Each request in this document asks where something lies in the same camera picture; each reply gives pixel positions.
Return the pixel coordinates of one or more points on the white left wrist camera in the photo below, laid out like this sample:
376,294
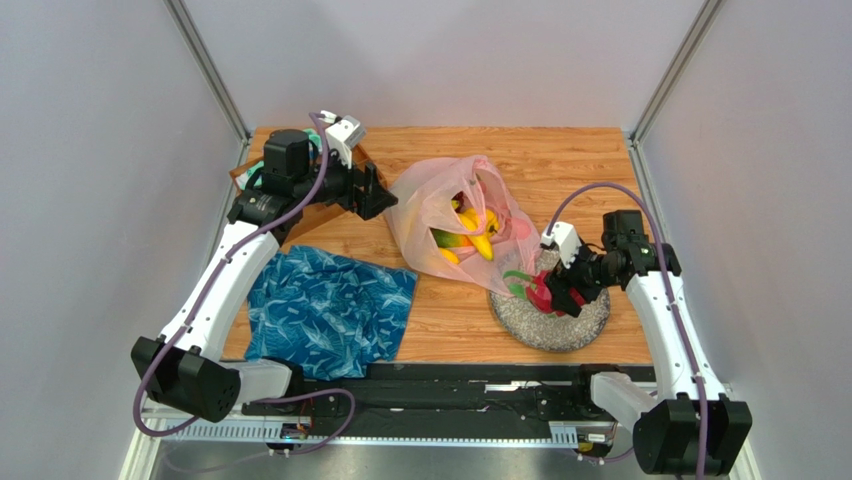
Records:
343,134

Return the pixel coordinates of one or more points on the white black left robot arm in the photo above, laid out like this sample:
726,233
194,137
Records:
233,273

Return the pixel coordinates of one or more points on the pink fake dragon fruit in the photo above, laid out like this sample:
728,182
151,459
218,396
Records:
532,289

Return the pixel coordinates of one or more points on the wooden compartment tray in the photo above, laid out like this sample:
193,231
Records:
290,180

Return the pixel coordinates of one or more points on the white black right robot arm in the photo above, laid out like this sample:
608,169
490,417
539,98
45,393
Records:
672,333

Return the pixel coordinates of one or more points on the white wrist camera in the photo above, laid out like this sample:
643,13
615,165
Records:
563,237
343,134

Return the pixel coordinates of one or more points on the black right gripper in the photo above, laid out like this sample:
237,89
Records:
575,285

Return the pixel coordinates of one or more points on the speckled grey ceramic plate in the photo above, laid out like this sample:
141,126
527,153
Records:
552,332

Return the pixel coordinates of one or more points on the green orange fake mango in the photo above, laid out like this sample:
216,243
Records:
447,240

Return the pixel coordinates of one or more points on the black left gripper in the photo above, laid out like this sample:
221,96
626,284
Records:
368,202

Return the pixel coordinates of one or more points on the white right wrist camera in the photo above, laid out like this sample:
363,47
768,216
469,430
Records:
563,237

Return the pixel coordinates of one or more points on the blue leaf-pattern cloth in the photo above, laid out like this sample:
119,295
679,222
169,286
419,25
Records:
331,315

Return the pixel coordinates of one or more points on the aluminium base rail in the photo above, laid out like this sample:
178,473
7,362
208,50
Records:
418,404

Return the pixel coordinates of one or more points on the yellow fake banana bunch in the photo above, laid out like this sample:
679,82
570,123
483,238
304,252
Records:
482,242

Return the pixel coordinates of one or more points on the yellow fake lemon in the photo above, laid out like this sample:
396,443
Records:
450,256

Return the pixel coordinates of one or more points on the yellow fake bell pepper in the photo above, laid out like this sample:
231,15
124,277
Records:
469,219

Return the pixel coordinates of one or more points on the pink translucent plastic bag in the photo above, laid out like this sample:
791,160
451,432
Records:
456,219

